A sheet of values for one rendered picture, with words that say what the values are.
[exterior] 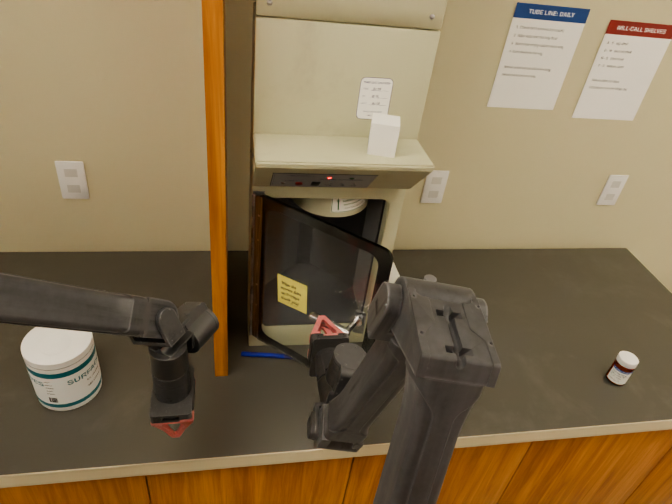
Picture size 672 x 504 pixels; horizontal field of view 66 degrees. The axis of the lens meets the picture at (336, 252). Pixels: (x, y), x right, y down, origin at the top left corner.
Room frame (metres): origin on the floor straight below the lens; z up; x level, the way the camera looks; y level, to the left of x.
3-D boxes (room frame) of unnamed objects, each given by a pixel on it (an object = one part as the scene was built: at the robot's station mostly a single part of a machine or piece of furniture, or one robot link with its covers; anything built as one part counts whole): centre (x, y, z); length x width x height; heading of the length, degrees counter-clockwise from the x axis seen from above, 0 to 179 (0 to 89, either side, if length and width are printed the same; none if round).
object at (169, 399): (0.54, 0.24, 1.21); 0.10 x 0.07 x 0.07; 15
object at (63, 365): (0.70, 0.53, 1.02); 0.13 x 0.13 x 0.15
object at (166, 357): (0.55, 0.23, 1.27); 0.07 x 0.06 x 0.07; 162
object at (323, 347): (0.64, -0.02, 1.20); 0.07 x 0.07 x 0.10; 14
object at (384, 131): (0.89, -0.06, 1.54); 0.05 x 0.05 x 0.06; 89
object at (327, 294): (0.81, 0.03, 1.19); 0.30 x 0.01 x 0.40; 63
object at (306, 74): (1.05, 0.06, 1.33); 0.32 x 0.25 x 0.77; 104
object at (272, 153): (0.87, 0.01, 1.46); 0.32 x 0.11 x 0.10; 104
